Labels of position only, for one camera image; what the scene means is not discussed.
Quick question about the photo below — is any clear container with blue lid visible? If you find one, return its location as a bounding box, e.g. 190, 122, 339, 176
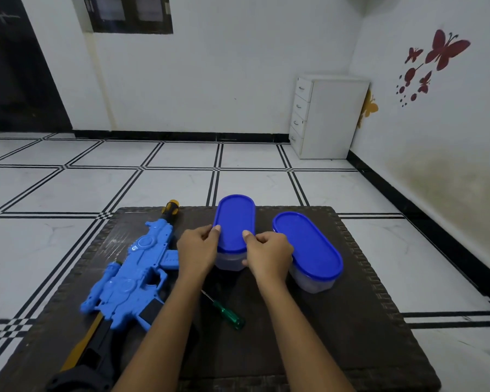
212, 194, 257, 272

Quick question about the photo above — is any person's left forearm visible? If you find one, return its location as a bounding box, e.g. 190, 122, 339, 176
112, 277, 208, 392

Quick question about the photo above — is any dark framed window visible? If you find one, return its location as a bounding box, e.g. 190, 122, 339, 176
83, 0, 174, 35

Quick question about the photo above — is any yellow butterfly wall sticker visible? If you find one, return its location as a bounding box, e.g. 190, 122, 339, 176
356, 88, 379, 129

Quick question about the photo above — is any dark door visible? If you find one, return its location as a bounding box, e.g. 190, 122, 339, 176
0, 0, 74, 133

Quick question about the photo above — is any blue toy gun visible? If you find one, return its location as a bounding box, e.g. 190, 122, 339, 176
45, 199, 181, 392

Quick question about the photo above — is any green handled screwdriver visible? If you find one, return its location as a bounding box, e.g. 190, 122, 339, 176
200, 289, 246, 331

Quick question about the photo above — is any person's right forearm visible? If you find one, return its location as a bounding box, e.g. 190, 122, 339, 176
255, 281, 356, 392

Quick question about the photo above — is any white drawer cabinet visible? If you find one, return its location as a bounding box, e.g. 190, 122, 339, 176
289, 75, 371, 160

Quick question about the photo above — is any dark brown wicker table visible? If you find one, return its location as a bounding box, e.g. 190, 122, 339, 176
0, 206, 442, 392

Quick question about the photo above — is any person's right hand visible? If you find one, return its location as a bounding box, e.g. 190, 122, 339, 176
241, 229, 295, 291

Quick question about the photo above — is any labelled container with blue lid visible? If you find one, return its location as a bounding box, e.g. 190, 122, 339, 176
272, 211, 344, 295

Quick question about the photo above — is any person's left hand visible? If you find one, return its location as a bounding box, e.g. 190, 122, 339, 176
176, 224, 222, 287

